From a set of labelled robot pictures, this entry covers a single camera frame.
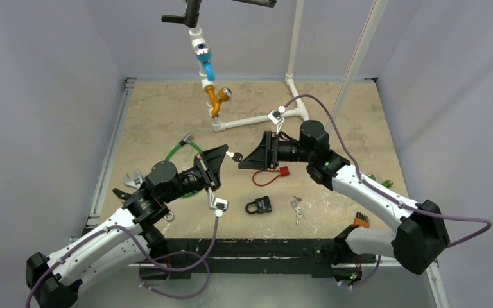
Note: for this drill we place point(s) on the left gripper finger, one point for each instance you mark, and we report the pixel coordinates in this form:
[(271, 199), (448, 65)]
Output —
[(214, 155), (214, 166)]

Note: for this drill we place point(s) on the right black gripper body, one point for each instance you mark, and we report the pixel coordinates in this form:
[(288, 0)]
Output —
[(273, 149)]

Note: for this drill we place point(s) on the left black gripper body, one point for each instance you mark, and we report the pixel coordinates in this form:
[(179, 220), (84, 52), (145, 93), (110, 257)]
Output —
[(201, 165)]

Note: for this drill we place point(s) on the black-headed key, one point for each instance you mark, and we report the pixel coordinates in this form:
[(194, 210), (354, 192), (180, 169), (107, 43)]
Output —
[(235, 156)]

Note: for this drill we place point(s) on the black padlock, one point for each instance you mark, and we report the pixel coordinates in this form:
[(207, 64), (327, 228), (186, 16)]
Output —
[(260, 205)]

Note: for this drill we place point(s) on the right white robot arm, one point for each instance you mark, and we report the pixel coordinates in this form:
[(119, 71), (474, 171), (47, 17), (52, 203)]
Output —
[(417, 235)]

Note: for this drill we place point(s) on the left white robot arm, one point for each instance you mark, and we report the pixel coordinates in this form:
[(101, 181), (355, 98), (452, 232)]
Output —
[(129, 235)]

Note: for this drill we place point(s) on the silver key bunch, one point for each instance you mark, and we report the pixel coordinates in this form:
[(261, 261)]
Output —
[(298, 211)]

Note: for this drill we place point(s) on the orange hex key set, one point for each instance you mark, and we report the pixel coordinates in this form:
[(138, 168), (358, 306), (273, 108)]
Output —
[(361, 220)]

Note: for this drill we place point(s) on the orange tap valve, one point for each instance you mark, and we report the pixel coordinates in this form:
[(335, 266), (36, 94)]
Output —
[(216, 98)]

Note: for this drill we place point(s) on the black pliers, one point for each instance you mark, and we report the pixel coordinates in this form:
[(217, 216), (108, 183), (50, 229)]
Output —
[(123, 196)]

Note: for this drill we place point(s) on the blue tap valve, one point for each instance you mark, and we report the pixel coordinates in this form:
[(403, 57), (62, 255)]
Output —
[(203, 54)]

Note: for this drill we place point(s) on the white pole with red stripe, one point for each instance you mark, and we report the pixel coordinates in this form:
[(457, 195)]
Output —
[(367, 34)]

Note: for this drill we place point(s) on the green cable lock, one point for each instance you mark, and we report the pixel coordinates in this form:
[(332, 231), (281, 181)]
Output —
[(188, 139)]

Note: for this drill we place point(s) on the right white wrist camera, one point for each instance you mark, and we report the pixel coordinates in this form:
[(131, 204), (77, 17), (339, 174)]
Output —
[(277, 118)]

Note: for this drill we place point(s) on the red handled adjustable wrench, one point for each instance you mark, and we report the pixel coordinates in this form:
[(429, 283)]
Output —
[(135, 182)]

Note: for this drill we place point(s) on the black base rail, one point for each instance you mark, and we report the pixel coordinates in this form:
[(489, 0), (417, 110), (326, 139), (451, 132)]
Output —
[(318, 258)]

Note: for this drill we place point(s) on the white PVC pipe frame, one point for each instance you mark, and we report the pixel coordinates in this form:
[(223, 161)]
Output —
[(196, 37)]

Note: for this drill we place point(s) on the black crank handle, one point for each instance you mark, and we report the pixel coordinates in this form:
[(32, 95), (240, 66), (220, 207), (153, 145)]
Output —
[(191, 14)]

